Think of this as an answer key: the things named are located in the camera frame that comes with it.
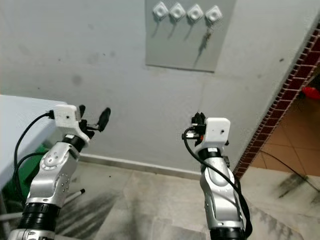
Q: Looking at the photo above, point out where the white folding table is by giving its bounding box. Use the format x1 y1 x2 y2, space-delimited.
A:
0 93 86 240

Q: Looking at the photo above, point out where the white baseboard strip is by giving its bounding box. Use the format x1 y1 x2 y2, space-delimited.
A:
79 151 202 181

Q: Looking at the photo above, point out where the red brick tile strip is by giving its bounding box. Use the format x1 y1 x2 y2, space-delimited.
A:
233 24 320 180

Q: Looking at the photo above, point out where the metal key bunch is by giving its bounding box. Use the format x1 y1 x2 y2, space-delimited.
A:
204 26 214 44

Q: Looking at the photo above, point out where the green plastic stool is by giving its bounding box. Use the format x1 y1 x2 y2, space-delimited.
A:
2 144 47 202

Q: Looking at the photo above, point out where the red object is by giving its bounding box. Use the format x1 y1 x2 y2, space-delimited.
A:
302 85 320 100

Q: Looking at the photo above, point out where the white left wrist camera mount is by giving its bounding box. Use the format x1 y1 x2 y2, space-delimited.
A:
53 103 89 144

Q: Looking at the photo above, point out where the grey wall board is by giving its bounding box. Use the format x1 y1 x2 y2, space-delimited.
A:
144 0 237 74

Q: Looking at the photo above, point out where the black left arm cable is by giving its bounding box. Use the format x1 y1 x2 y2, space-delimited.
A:
12 110 56 204

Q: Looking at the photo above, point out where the thin black floor cable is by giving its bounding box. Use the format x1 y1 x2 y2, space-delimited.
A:
261 149 320 194

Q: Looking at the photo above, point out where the white square wall hook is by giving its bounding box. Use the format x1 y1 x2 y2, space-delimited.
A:
186 3 205 25
204 5 224 26
169 2 187 24
152 1 170 22

